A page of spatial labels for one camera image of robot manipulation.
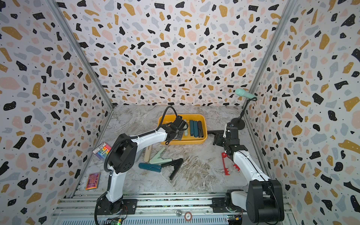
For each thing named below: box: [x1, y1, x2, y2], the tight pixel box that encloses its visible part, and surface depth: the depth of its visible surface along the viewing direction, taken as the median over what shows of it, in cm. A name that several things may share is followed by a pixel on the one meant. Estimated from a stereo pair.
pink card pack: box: [85, 172, 102, 191], surface depth 82 cm
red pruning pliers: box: [221, 151, 241, 176], surface depth 92 cm
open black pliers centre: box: [161, 157, 184, 181], surface depth 89 cm
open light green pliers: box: [149, 146, 173, 165], surface depth 91 cm
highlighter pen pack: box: [91, 142, 113, 160], surface depth 94 cm
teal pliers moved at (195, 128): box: [193, 120, 199, 138], surface depth 106 cm
